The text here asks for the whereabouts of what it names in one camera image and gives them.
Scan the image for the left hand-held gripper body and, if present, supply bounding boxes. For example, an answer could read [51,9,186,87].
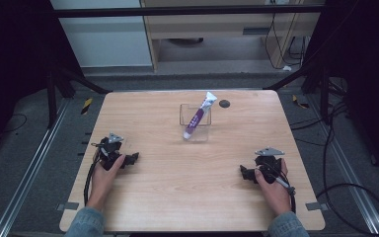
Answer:
[91,131,126,172]

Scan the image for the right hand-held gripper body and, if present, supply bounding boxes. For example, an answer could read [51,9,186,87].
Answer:
[254,147,286,186]

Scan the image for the clear plastic container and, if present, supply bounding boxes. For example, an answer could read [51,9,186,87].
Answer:
[178,103,212,143]

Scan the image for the purple and white toothpaste tube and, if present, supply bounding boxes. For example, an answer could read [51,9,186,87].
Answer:
[182,91,218,141]

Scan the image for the person's right hand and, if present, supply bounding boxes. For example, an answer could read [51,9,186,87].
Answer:
[254,159,292,206]

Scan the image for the person's left hand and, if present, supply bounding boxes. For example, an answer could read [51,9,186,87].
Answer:
[88,153,127,203]

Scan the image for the yellow and black tape strip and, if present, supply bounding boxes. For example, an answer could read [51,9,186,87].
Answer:
[291,94,311,111]
[80,97,94,116]

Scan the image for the black metal stand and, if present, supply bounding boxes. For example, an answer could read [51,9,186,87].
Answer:
[262,62,333,126]
[44,63,114,130]

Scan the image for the white cabinet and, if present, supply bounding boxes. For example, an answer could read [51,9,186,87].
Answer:
[49,0,154,69]

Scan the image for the black curtain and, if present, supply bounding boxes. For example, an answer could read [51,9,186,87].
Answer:
[0,0,87,166]
[304,0,379,182]

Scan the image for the light wooden desk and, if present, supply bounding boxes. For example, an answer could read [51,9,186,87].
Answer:
[139,0,328,74]

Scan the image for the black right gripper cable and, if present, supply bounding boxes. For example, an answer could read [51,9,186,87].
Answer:
[259,163,298,215]

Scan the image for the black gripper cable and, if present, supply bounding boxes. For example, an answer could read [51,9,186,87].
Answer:
[259,163,298,215]
[83,141,111,207]

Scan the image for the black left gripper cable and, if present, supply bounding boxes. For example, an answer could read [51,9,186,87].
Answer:
[83,141,111,207]

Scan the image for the thick black floor cable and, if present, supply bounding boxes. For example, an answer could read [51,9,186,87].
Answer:
[315,98,379,237]

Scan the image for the black floor cable bundle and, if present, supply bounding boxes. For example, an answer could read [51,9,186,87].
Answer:
[288,77,349,147]

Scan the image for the grey metal table bracket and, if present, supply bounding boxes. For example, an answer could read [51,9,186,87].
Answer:
[55,201,80,212]
[304,201,330,212]

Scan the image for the aluminium floor rail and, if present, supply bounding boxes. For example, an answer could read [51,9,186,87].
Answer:
[0,98,71,237]
[305,94,379,237]

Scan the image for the thin black floor cable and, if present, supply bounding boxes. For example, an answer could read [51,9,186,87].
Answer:
[0,113,29,135]

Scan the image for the black hanging cables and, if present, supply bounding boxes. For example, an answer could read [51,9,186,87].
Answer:
[264,12,312,71]

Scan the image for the black horizontal frame bar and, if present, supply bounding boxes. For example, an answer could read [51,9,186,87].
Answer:
[52,4,326,19]

